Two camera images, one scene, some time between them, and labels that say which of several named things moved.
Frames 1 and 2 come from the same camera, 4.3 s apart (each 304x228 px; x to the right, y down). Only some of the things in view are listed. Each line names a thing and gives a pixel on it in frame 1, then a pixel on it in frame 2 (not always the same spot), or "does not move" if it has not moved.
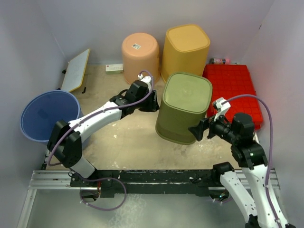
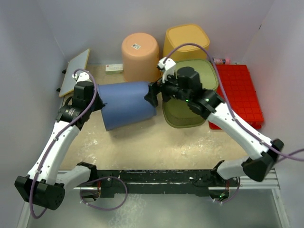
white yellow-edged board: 75,71 does not move
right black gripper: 198,130 -> 156,87
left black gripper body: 148,105 -> 97,104
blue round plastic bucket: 42,112 -> 125,102
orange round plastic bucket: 140,52 does not move
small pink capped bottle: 220,61 does not move
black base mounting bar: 204,181 does not move
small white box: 114,69 does not move
